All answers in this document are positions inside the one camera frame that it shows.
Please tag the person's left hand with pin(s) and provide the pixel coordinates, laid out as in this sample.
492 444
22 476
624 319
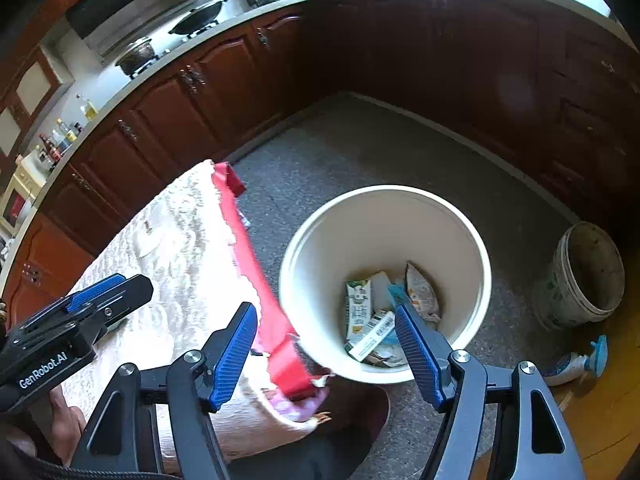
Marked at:
67 424

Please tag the cream microwave oven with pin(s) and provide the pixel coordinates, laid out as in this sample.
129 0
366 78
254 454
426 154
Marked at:
21 193

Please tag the black wok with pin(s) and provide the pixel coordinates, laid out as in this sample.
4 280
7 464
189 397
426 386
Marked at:
198 19

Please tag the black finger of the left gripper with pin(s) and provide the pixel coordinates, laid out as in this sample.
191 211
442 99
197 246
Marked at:
111 307

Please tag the range hood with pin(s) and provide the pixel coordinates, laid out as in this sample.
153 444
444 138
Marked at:
108 26

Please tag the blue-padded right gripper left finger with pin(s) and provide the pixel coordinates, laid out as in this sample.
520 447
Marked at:
225 353

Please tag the blue spray bottle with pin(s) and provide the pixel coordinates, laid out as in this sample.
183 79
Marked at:
573 366

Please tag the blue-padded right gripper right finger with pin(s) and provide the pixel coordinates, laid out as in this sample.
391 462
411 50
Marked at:
427 353

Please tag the dark soy sauce bottle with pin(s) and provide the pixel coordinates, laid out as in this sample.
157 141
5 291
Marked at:
52 151

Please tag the dark cooking pot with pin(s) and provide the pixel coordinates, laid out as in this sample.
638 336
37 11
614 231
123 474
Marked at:
137 56

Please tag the beige embroidered tablecloth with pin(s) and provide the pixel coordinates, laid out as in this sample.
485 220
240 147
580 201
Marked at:
181 242

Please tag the white trash bucket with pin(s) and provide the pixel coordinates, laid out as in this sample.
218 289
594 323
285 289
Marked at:
374 233

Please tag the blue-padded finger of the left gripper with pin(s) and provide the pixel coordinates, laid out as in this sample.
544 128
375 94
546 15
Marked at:
78 299

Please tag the dirty white paint bucket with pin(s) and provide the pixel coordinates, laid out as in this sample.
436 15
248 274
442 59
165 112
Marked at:
584 281

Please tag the orange white snack bag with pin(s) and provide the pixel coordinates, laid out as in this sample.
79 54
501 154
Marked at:
422 296

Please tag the yellow oil bottle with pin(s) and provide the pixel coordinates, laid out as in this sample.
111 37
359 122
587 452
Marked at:
88 109

